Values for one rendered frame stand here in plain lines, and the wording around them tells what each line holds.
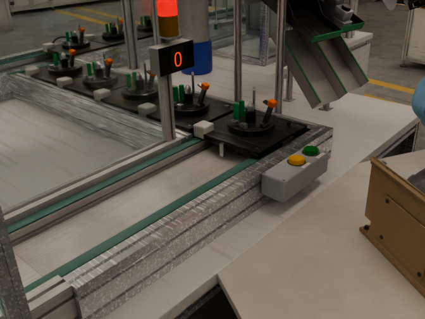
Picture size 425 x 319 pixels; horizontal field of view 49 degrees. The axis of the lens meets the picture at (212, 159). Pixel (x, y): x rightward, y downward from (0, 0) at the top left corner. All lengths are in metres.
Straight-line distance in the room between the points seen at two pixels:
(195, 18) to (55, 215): 1.34
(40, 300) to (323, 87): 1.08
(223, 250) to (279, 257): 0.13
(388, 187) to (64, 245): 0.69
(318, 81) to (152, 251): 0.86
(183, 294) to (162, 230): 0.13
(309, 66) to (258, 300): 0.87
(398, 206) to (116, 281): 0.57
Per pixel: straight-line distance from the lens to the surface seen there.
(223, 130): 1.37
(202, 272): 1.01
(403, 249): 1.03
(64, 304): 0.89
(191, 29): 2.23
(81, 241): 1.05
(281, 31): 1.48
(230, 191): 1.08
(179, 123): 1.43
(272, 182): 1.14
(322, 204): 1.24
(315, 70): 1.58
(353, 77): 1.71
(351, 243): 1.12
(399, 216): 1.02
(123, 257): 0.91
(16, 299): 0.77
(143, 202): 1.15
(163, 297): 0.96
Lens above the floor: 1.52
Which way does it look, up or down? 27 degrees down
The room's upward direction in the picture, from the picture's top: 2 degrees counter-clockwise
